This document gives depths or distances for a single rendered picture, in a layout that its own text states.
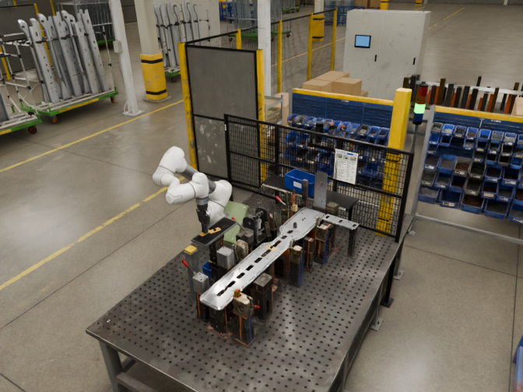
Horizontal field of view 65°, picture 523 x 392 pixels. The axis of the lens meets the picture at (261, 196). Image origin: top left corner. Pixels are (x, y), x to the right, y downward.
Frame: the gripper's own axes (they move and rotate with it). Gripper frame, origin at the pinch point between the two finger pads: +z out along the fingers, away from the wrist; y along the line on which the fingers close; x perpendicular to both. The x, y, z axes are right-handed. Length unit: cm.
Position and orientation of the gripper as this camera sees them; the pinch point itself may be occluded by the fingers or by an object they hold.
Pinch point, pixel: (205, 228)
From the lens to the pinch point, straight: 289.2
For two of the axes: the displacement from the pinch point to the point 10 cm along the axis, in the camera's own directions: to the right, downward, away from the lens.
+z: 0.2, 8.8, 4.8
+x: 6.8, -3.6, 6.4
